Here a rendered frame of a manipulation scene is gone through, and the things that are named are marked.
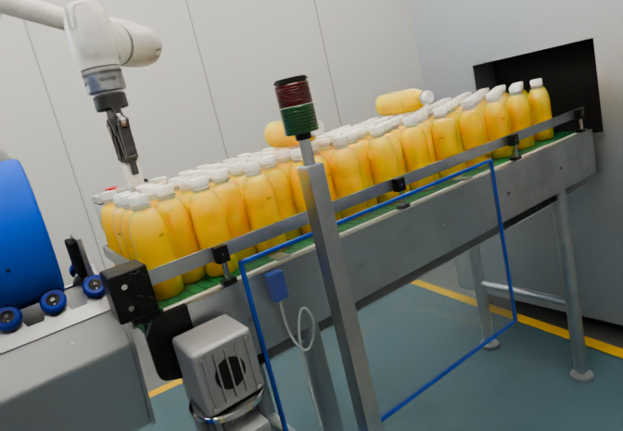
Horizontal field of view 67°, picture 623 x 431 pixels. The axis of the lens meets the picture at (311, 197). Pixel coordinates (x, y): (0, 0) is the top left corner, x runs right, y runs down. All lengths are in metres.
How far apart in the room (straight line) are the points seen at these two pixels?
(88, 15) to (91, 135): 2.69
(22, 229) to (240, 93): 3.31
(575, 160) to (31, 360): 1.68
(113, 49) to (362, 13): 3.78
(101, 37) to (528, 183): 1.28
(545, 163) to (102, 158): 3.07
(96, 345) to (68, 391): 0.09
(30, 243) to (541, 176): 1.44
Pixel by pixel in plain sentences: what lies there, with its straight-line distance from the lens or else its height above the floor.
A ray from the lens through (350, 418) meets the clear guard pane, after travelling 1.18.
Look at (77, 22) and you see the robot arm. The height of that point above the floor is 1.50.
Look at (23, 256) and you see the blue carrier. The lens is 0.97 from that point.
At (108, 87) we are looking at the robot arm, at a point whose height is 1.35.
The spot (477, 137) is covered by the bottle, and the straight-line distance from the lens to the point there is 1.55.
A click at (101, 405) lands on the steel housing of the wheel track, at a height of 0.73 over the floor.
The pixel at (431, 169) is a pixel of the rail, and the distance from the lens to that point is 1.32.
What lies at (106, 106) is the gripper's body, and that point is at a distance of 1.22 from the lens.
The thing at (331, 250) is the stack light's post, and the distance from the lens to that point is 0.90.
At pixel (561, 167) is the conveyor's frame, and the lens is 1.80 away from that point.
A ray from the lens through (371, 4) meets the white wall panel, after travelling 4.92.
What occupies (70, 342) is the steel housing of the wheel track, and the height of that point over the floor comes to 0.88.
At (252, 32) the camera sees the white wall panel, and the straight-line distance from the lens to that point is 4.27.
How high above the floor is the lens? 1.21
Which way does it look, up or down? 11 degrees down
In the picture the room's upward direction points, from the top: 13 degrees counter-clockwise
